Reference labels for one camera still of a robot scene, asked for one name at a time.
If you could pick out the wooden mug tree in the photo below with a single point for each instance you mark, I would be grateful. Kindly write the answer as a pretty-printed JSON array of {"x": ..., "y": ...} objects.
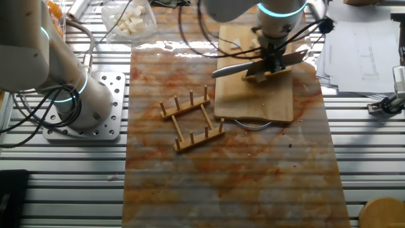
[{"x": 383, "y": 215}]

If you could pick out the small silver camera on clamp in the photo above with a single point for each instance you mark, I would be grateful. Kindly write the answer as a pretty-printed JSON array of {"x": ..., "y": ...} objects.
[{"x": 390, "y": 104}]

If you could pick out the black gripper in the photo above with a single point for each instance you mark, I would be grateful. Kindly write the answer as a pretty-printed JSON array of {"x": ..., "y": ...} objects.
[{"x": 272, "y": 46}]

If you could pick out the grey-green cloth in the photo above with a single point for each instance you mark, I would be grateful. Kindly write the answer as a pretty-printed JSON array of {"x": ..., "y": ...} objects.
[{"x": 171, "y": 3}]

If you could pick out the white plastic bag roll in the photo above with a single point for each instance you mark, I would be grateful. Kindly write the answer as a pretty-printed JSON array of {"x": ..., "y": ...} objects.
[{"x": 77, "y": 9}]

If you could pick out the orange marbled table mat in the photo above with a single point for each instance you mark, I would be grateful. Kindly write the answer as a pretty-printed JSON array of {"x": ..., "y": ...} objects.
[{"x": 221, "y": 190}]

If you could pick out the white paper stack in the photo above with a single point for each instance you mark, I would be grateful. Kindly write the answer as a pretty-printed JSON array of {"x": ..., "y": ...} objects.
[{"x": 364, "y": 57}]

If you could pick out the clear plastic fruit pack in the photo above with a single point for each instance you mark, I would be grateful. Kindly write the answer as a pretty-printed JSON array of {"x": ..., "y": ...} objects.
[{"x": 63, "y": 19}]

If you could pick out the wooden cutting board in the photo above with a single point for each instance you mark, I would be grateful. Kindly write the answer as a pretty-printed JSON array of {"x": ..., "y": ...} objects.
[{"x": 253, "y": 101}]

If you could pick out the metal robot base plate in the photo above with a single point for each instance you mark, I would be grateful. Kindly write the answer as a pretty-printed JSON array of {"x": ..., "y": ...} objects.
[{"x": 120, "y": 101}]

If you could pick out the silver bracket with black connector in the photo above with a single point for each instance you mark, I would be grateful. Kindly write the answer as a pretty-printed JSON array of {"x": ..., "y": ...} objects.
[{"x": 326, "y": 25}]

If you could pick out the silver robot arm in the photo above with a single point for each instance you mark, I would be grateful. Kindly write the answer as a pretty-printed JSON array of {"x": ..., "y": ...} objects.
[{"x": 31, "y": 57}]

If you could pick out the wooden knife rack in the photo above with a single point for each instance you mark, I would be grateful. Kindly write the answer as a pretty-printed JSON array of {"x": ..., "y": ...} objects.
[{"x": 186, "y": 108}]

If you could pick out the black box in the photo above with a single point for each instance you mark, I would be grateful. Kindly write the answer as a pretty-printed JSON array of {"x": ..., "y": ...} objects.
[{"x": 12, "y": 202}]

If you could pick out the orange fruit with label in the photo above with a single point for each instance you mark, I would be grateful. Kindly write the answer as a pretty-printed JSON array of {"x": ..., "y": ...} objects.
[{"x": 59, "y": 29}]

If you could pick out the steel cleaver knife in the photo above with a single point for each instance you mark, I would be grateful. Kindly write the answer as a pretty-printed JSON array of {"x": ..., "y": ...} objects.
[{"x": 231, "y": 69}]

